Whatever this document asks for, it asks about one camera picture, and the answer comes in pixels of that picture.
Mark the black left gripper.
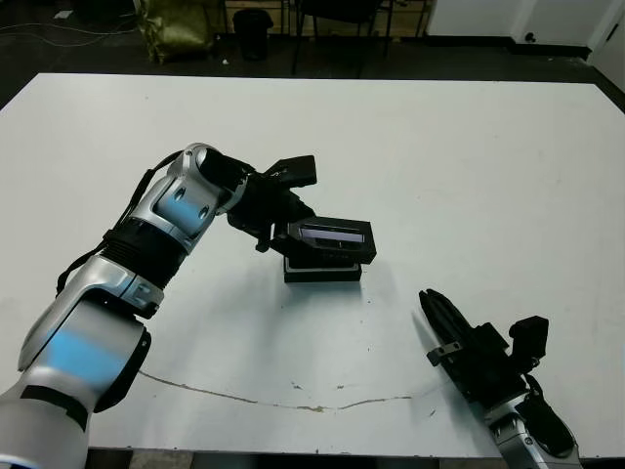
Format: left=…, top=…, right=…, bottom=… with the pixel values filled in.
left=226, top=170, right=318, bottom=260

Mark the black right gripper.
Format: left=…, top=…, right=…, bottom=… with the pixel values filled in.
left=418, top=287, right=528, bottom=405

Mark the black box lid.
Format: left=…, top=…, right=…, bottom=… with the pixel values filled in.
left=285, top=218, right=377, bottom=265

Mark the black box with white insert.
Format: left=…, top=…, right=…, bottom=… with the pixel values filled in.
left=282, top=256, right=363, bottom=284

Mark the black trash bin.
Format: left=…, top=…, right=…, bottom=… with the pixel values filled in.
left=232, top=9, right=274, bottom=62

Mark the black folding chair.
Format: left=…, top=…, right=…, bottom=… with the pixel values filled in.
left=291, top=0, right=392, bottom=79

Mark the crinkled plastic bag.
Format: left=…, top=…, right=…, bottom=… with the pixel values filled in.
left=136, top=0, right=216, bottom=64

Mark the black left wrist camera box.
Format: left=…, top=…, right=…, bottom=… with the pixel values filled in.
left=266, top=154, right=318, bottom=189

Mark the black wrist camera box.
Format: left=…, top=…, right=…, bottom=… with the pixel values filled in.
left=266, top=154, right=318, bottom=189
left=507, top=316, right=551, bottom=365

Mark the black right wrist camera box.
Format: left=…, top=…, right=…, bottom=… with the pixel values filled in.
left=507, top=316, right=551, bottom=365

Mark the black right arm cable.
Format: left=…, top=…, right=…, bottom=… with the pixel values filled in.
left=521, top=370, right=548, bottom=405

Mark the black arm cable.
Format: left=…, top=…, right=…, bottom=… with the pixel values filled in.
left=56, top=150, right=189, bottom=297
left=521, top=370, right=548, bottom=405

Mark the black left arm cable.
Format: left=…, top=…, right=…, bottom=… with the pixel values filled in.
left=56, top=150, right=189, bottom=297

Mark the thin white floor cable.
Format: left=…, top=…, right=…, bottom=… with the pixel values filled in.
left=0, top=21, right=141, bottom=49

